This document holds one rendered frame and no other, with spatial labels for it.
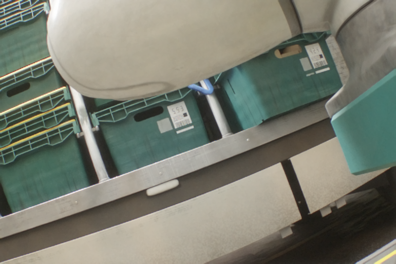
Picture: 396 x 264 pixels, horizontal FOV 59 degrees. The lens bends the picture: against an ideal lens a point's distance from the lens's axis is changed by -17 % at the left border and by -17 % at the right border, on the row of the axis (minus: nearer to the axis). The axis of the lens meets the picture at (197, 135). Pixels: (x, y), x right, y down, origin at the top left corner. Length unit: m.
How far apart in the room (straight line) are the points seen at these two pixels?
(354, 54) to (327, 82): 1.04
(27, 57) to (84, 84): 1.23
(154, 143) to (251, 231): 0.45
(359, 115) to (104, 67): 0.21
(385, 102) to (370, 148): 0.06
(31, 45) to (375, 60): 1.44
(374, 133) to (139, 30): 0.19
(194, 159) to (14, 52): 0.85
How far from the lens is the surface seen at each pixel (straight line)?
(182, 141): 1.42
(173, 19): 0.30
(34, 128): 1.45
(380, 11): 0.29
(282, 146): 1.34
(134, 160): 1.40
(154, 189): 1.22
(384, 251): 0.52
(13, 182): 1.45
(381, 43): 0.29
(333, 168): 1.39
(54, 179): 1.41
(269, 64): 1.27
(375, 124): 0.29
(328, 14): 0.33
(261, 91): 1.24
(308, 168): 1.35
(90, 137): 1.38
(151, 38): 0.31
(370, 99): 0.28
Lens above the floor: 0.48
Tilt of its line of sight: 9 degrees up
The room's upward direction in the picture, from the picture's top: 22 degrees counter-clockwise
